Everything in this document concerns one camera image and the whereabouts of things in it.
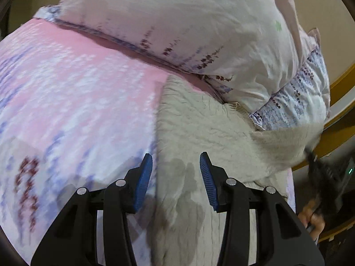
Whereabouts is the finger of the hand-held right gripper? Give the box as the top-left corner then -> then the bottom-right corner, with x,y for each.
304,148 -> 320,173

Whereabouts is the yellow wooden frame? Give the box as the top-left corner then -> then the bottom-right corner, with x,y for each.
288,64 -> 355,172

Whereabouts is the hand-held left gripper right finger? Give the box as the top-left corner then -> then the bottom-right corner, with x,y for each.
199,152 -> 325,266

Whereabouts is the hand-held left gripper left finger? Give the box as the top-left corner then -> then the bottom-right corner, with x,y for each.
30,153 -> 154,266

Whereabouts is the pink floral bed sheet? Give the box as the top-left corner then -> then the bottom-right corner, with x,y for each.
0,17 -> 297,266

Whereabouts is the beige cable knit sweater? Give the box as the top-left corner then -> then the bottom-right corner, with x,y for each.
147,75 -> 322,266

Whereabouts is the lilac tree print pillow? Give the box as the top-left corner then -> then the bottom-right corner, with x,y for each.
248,29 -> 332,131

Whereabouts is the pale floral pillow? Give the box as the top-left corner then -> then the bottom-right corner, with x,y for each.
59,0 -> 303,106

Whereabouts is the person's right hand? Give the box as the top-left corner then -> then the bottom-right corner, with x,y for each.
298,199 -> 326,241

